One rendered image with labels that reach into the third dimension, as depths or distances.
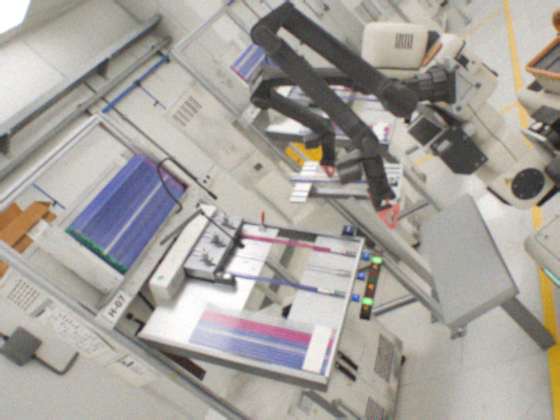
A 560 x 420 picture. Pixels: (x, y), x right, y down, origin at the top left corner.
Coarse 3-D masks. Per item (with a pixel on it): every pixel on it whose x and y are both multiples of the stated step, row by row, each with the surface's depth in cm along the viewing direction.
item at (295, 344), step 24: (216, 312) 177; (240, 312) 176; (192, 336) 170; (216, 336) 169; (240, 336) 168; (264, 336) 168; (288, 336) 167; (312, 336) 166; (264, 360) 161; (288, 360) 160; (312, 360) 159
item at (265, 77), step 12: (264, 72) 154; (276, 72) 155; (324, 72) 157; (336, 72) 158; (252, 84) 159; (264, 84) 155; (276, 84) 157; (288, 84) 158; (336, 84) 161; (348, 84) 160; (252, 96) 159; (264, 96) 160
